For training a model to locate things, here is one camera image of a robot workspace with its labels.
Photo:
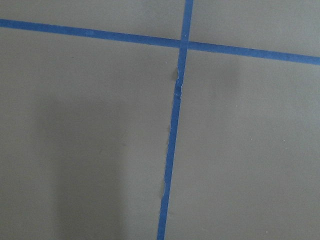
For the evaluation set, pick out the blue tape line crosswise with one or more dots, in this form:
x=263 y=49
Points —
x=159 y=41

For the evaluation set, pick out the blue tape line lengthwise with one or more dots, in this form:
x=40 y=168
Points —
x=174 y=121

